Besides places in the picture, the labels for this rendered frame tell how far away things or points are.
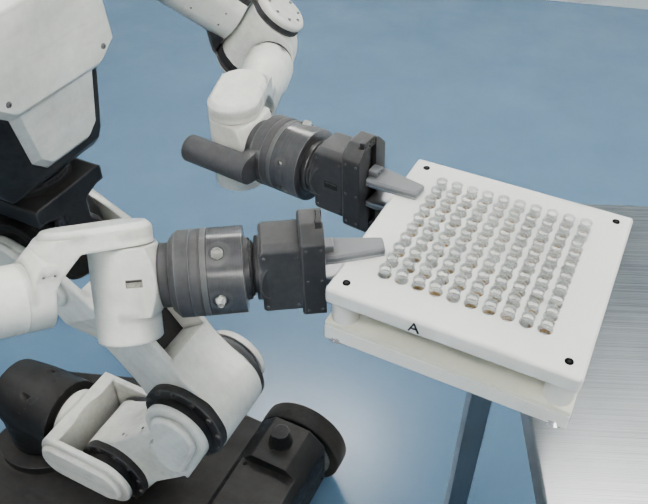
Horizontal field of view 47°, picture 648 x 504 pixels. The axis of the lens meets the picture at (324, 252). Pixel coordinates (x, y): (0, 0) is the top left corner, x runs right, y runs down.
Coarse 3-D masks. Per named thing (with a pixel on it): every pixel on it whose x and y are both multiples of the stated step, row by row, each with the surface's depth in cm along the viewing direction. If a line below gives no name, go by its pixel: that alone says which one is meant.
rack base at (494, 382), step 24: (336, 336) 74; (360, 336) 72; (384, 336) 72; (408, 336) 72; (408, 360) 71; (432, 360) 70; (456, 360) 70; (480, 360) 70; (456, 384) 70; (480, 384) 68; (504, 384) 67; (528, 384) 67; (528, 408) 67; (552, 408) 66
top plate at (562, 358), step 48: (480, 192) 81; (528, 192) 82; (384, 240) 75; (528, 240) 75; (624, 240) 76; (336, 288) 70; (384, 288) 70; (528, 288) 70; (576, 288) 70; (432, 336) 67; (480, 336) 66; (528, 336) 66; (576, 336) 66; (576, 384) 63
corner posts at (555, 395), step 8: (336, 312) 72; (344, 312) 72; (352, 312) 72; (336, 320) 73; (344, 320) 72; (352, 320) 73; (544, 384) 67; (552, 384) 65; (544, 392) 66; (552, 392) 65; (560, 392) 64; (568, 392) 64; (552, 400) 66; (560, 400) 65; (568, 400) 65
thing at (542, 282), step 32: (448, 192) 80; (448, 224) 76; (512, 224) 76; (544, 224) 76; (416, 256) 72; (448, 256) 73; (480, 256) 74; (512, 256) 73; (480, 288) 69; (512, 288) 70; (544, 288) 70
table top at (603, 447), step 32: (640, 224) 107; (640, 256) 102; (640, 288) 97; (608, 320) 93; (640, 320) 93; (608, 352) 89; (640, 352) 89; (608, 384) 85; (640, 384) 85; (576, 416) 82; (608, 416) 82; (640, 416) 82; (544, 448) 79; (576, 448) 79; (608, 448) 79; (640, 448) 79; (544, 480) 76; (576, 480) 76; (608, 480) 76; (640, 480) 76
